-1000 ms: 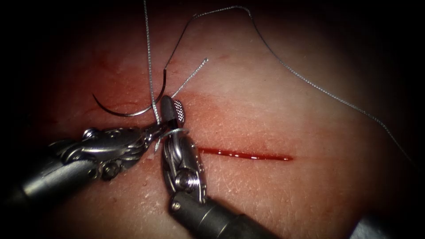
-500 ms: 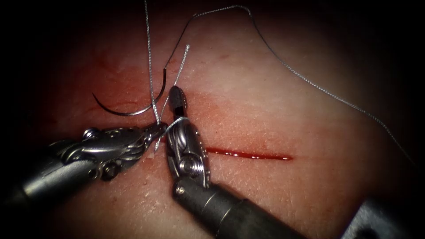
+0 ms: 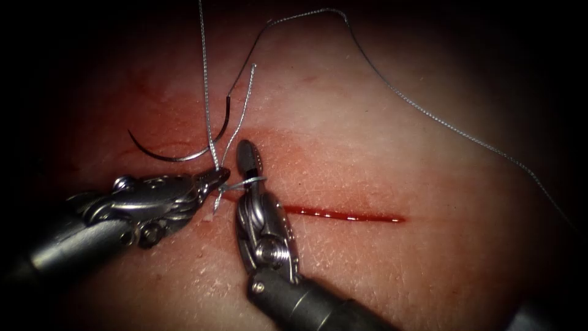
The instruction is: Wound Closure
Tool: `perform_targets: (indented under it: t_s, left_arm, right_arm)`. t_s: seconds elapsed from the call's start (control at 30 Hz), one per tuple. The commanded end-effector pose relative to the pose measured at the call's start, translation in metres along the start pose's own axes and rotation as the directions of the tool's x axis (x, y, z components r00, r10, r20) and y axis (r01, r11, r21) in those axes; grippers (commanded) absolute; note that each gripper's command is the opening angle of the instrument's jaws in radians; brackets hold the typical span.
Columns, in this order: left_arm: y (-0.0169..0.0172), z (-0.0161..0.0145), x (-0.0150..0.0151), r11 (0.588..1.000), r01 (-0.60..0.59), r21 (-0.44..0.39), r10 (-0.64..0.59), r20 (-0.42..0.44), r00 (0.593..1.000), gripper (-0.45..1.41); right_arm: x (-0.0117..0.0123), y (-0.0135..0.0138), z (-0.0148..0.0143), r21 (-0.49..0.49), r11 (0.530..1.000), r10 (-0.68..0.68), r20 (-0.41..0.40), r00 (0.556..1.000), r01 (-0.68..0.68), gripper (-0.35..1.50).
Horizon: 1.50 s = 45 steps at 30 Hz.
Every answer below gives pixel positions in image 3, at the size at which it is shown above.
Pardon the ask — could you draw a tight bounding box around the right arm needle driver jaw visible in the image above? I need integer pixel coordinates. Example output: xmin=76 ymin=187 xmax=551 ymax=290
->
xmin=235 ymin=139 xmax=265 ymax=191

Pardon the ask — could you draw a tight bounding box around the right arm needle driver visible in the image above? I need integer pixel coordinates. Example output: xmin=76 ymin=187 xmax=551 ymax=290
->
xmin=235 ymin=183 xmax=302 ymax=284

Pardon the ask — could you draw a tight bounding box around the left arm needle driver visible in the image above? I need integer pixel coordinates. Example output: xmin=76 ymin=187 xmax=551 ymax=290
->
xmin=67 ymin=173 xmax=208 ymax=251

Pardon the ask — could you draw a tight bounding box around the left arm needle driver jaw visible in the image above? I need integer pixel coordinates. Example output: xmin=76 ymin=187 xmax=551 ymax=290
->
xmin=200 ymin=167 xmax=232 ymax=192

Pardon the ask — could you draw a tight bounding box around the blue thread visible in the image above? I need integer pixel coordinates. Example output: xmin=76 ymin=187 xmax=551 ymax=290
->
xmin=197 ymin=0 xmax=582 ymax=235

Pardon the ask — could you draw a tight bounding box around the curved steel needle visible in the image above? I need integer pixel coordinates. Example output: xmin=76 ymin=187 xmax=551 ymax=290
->
xmin=127 ymin=95 xmax=232 ymax=163

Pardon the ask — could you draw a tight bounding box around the tissue pad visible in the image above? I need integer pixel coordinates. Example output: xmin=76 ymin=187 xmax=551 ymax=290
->
xmin=27 ymin=0 xmax=582 ymax=331

